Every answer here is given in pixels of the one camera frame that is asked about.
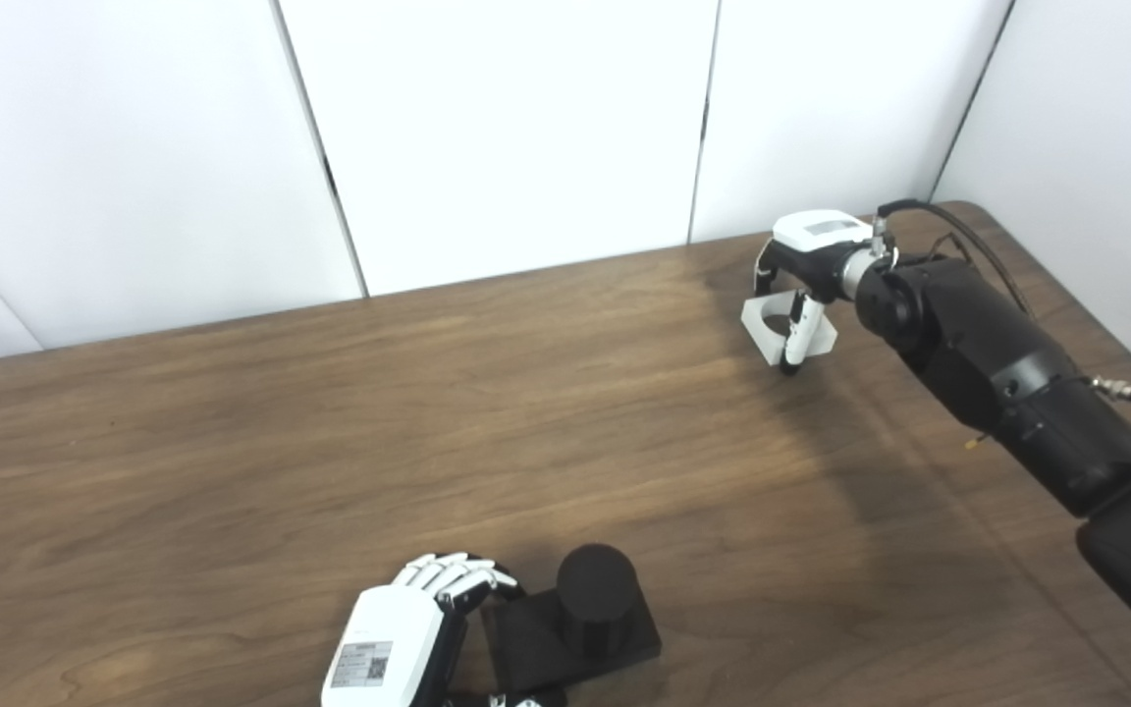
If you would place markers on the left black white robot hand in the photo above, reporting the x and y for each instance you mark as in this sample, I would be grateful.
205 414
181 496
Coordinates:
384 648

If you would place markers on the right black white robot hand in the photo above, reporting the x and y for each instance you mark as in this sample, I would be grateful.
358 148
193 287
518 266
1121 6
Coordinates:
816 245

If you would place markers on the white square piece with hole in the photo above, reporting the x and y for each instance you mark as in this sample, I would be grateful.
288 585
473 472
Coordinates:
760 329

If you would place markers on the black peg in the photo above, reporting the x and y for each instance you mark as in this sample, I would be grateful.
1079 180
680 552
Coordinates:
585 619

